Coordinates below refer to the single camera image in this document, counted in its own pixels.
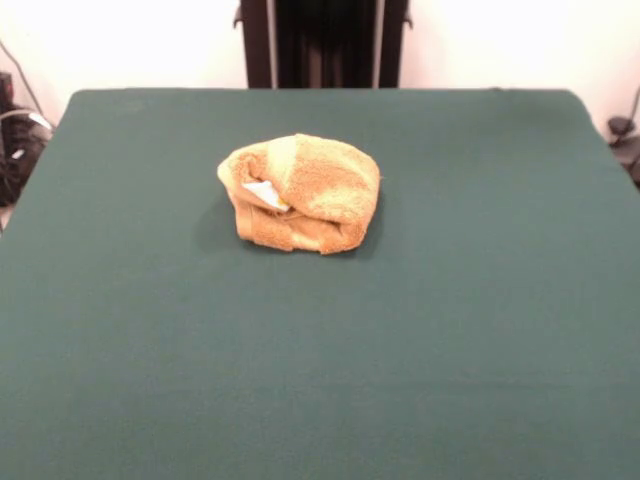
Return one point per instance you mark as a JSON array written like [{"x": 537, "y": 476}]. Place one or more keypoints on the black stand base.
[{"x": 625, "y": 145}]

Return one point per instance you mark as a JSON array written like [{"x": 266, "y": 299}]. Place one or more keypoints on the tan terry towel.
[{"x": 330, "y": 190}]

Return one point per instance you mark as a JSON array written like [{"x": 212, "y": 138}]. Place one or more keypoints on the black equipment pile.
[{"x": 17, "y": 150}]

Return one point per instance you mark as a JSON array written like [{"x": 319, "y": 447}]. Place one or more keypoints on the dark green table cloth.
[{"x": 320, "y": 350}]

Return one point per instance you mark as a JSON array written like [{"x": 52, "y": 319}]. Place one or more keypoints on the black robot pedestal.
[{"x": 325, "y": 45}]

